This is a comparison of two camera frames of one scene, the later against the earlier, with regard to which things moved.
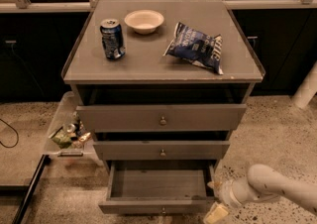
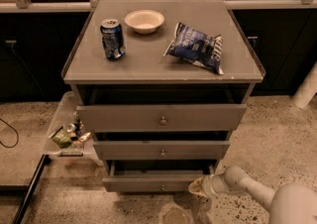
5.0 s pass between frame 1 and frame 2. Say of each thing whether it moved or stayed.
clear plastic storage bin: stayed
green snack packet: stayed
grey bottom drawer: moved
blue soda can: stayed
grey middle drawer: stayed
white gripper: moved
